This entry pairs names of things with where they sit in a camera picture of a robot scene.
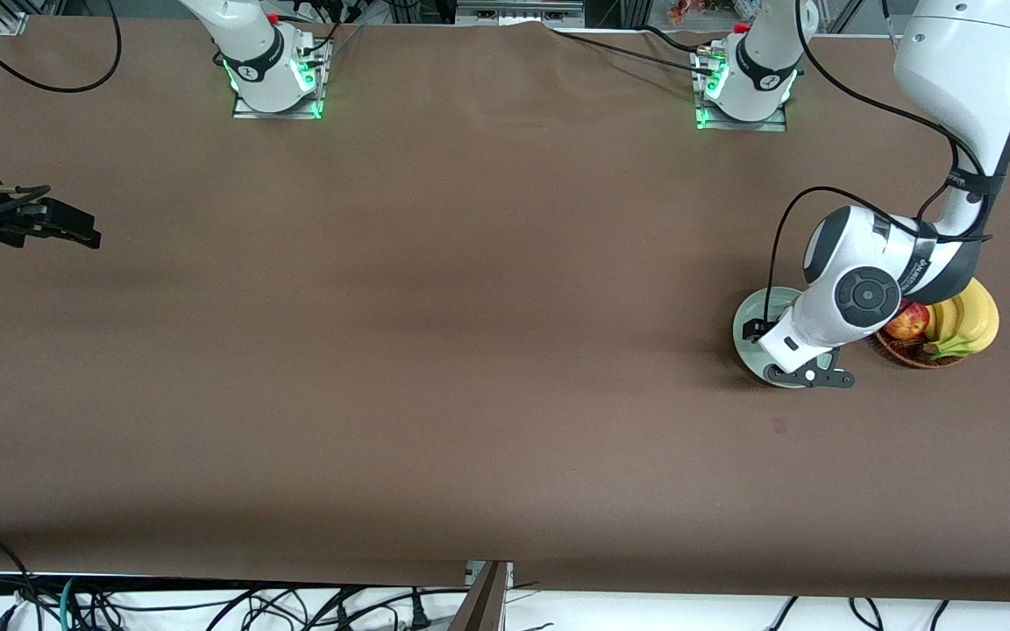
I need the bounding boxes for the yellow banana bunch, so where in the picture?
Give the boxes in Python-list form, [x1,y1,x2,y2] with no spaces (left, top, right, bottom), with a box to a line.
[924,276,1000,361]

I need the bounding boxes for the light green round plate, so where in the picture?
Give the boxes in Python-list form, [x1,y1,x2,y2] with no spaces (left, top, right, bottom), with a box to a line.
[731,287,813,387]

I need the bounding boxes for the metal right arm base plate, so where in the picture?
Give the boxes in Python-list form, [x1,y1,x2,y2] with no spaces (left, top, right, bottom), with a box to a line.
[231,35,331,120]

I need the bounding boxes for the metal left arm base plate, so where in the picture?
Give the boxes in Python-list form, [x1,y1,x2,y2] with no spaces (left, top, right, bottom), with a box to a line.
[693,44,791,132]

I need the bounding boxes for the brown wicker basket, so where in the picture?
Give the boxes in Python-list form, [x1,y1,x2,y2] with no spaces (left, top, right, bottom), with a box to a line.
[873,333,966,370]

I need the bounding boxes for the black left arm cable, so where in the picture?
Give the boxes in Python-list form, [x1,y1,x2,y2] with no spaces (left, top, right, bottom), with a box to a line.
[764,0,992,325]

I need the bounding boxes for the brown wooden board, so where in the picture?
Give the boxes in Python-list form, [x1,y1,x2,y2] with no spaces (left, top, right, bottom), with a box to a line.
[448,561,510,631]

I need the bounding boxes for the teal floor cable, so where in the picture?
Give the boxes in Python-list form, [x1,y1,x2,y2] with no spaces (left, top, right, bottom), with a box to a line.
[58,576,85,631]

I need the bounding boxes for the brown table cover mat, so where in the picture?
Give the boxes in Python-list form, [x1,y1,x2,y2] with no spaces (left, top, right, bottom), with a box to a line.
[0,16,1010,606]

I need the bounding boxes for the silver metal bracket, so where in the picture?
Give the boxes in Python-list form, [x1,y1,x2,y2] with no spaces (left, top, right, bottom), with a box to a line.
[465,559,515,590]

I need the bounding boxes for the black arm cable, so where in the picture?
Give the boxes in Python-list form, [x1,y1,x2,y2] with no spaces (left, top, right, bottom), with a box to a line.
[0,0,123,220]
[764,0,992,325]

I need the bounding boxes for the grey metal frame bar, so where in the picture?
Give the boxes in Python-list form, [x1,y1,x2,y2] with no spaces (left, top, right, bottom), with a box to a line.
[455,0,585,27]

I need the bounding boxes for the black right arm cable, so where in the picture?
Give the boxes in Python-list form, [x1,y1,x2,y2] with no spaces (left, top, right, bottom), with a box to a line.
[0,0,123,220]

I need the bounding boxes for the red yellow apple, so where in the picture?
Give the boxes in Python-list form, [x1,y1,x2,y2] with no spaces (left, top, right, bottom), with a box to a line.
[886,301,931,343]

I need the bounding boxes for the black cable on table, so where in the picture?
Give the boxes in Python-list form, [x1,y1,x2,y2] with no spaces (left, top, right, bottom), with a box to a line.
[544,26,721,78]

